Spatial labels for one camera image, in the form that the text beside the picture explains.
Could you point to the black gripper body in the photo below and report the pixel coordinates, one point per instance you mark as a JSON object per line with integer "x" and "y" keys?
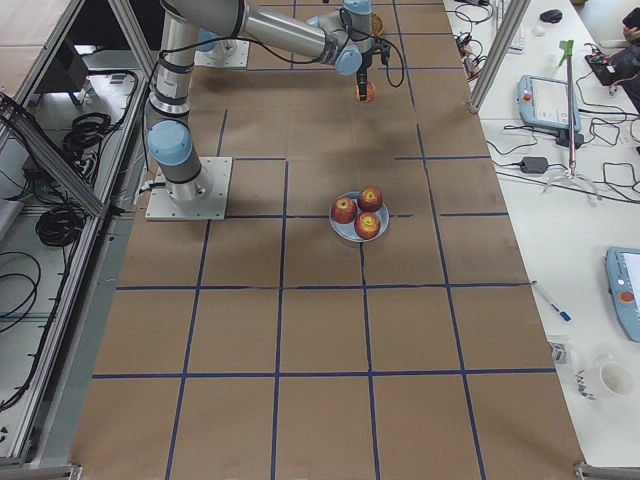
{"x": 365, "y": 62}

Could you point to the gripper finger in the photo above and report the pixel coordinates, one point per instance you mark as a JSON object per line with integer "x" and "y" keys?
{"x": 362, "y": 77}

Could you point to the yellow-red apple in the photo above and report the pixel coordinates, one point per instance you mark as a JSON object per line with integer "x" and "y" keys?
{"x": 365, "y": 94}

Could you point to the brown wicker basket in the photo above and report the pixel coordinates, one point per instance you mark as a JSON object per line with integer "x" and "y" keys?
{"x": 378, "y": 22}

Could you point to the red apple on plate back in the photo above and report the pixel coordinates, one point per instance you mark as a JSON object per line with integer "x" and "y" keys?
{"x": 370, "y": 199}

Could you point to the red apple on plate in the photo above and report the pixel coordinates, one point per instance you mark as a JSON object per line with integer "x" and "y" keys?
{"x": 367, "y": 225}
{"x": 343, "y": 210}
{"x": 370, "y": 199}

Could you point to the red apple on plate left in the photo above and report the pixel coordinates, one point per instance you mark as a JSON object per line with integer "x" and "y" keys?
{"x": 343, "y": 210}

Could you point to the red apple on plate front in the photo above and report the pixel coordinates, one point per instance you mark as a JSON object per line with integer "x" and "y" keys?
{"x": 367, "y": 225}

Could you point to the light blue plate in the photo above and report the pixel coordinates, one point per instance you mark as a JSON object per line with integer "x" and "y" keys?
{"x": 346, "y": 231}

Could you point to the left teach pendant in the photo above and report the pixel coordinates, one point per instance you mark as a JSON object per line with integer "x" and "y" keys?
{"x": 543, "y": 102}

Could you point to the teach pendant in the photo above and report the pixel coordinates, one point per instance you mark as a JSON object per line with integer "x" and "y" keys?
{"x": 543, "y": 102}
{"x": 622, "y": 269}

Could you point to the black computer mouse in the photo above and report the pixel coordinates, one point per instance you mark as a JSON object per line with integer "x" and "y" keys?
{"x": 551, "y": 16}

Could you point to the metal tripod stand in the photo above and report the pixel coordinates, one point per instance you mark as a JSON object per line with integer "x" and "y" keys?
{"x": 570, "y": 176}

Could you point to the black power adapter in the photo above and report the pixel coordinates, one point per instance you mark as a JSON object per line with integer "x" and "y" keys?
{"x": 533, "y": 165}

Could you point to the blue white pen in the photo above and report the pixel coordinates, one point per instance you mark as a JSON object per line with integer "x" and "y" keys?
{"x": 562, "y": 313}

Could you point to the right teach pendant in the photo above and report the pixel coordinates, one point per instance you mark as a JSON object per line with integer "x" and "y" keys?
{"x": 622, "y": 269}

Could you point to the white mug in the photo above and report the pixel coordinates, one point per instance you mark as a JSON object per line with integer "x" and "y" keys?
{"x": 606, "y": 378}

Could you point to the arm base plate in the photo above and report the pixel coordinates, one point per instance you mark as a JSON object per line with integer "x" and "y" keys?
{"x": 205, "y": 198}
{"x": 224, "y": 54}

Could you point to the aluminium frame post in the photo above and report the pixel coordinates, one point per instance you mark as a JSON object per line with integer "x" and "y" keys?
{"x": 505, "y": 33}

